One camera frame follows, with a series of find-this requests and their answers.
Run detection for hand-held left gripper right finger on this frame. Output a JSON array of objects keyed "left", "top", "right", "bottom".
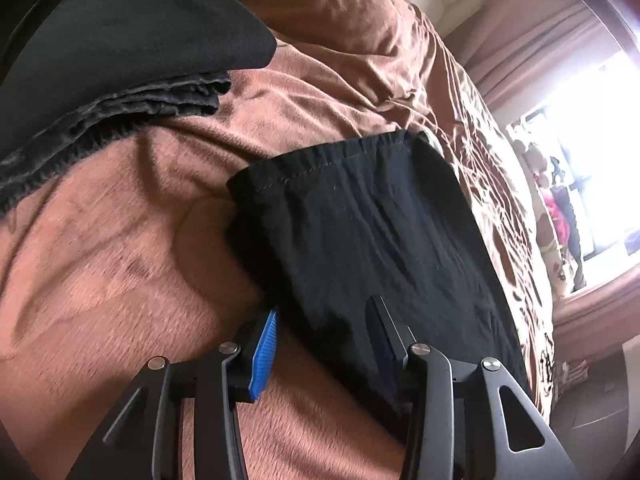
[{"left": 366, "top": 296, "right": 581, "bottom": 480}]

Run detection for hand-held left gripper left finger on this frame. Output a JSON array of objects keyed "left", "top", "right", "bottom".
[{"left": 67, "top": 307, "right": 280, "bottom": 480}]

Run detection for thin black pants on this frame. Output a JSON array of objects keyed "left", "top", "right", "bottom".
[{"left": 225, "top": 129, "right": 533, "bottom": 453}]

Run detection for folded dark grey pants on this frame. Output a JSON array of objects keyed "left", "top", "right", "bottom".
[{"left": 0, "top": 71, "right": 233, "bottom": 216}]

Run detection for brown fleece blanket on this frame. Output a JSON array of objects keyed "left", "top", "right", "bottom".
[{"left": 0, "top": 0, "right": 556, "bottom": 480}]

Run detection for tan satin duvet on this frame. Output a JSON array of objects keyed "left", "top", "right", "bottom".
[{"left": 425, "top": 10, "right": 558, "bottom": 411}]

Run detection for pink plush toy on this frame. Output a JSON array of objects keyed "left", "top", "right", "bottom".
[{"left": 544, "top": 194, "right": 572, "bottom": 242}]

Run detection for beige plush toy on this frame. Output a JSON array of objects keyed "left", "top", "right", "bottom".
[{"left": 514, "top": 139, "right": 547, "bottom": 173}]

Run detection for window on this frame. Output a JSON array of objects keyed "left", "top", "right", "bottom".
[{"left": 505, "top": 50, "right": 640, "bottom": 291}]

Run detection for pink-brown curtain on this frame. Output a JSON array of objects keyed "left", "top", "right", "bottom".
[{"left": 445, "top": 0, "right": 626, "bottom": 106}]

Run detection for stack of folded dark clothes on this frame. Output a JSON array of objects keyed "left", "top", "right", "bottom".
[{"left": 2, "top": 0, "right": 278, "bottom": 153}]

